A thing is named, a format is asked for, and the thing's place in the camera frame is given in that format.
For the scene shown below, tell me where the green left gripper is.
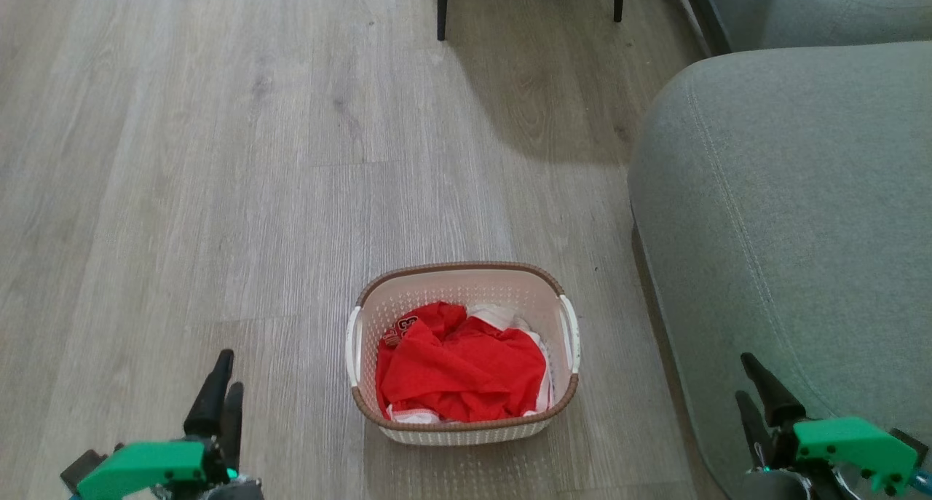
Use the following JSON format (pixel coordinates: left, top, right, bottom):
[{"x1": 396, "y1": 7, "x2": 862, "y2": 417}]
[{"x1": 76, "y1": 349, "x2": 245, "y2": 500}]

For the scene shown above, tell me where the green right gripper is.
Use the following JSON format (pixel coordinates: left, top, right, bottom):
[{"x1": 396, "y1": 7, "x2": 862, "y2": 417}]
[{"x1": 735, "y1": 352, "x2": 918, "y2": 495}]

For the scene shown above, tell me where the white laundry basket brown rim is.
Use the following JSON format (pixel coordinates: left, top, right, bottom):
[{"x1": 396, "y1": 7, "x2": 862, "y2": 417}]
[{"x1": 345, "y1": 261, "x2": 582, "y2": 446}]

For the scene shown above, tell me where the grey-green sofa seat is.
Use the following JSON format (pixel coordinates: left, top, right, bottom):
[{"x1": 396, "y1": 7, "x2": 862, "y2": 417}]
[{"x1": 628, "y1": 40, "x2": 932, "y2": 500}]

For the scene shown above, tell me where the red garment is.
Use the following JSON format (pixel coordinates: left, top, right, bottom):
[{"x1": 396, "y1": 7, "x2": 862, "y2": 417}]
[{"x1": 375, "y1": 301, "x2": 548, "y2": 423}]

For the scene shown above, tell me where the grey-green sofa cushion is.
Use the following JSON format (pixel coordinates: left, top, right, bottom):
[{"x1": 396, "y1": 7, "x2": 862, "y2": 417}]
[{"x1": 699, "y1": 0, "x2": 932, "y2": 52}]

